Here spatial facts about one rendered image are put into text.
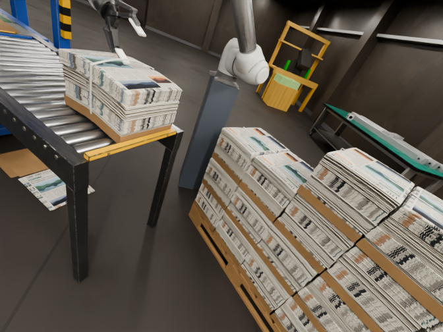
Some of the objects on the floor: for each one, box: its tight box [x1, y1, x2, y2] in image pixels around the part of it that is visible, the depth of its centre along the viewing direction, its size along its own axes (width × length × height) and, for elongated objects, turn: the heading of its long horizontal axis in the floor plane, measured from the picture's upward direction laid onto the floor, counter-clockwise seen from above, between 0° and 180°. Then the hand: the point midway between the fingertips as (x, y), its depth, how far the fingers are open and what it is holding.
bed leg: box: [65, 184, 90, 284], centre depth 92 cm, size 6×6×68 cm
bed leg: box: [146, 147, 178, 229], centre depth 132 cm, size 6×6×68 cm
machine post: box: [9, 0, 30, 27], centre depth 175 cm, size 9×9×155 cm
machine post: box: [50, 0, 71, 49], centre depth 159 cm, size 9×9×155 cm
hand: (133, 47), depth 78 cm, fingers open, 13 cm apart
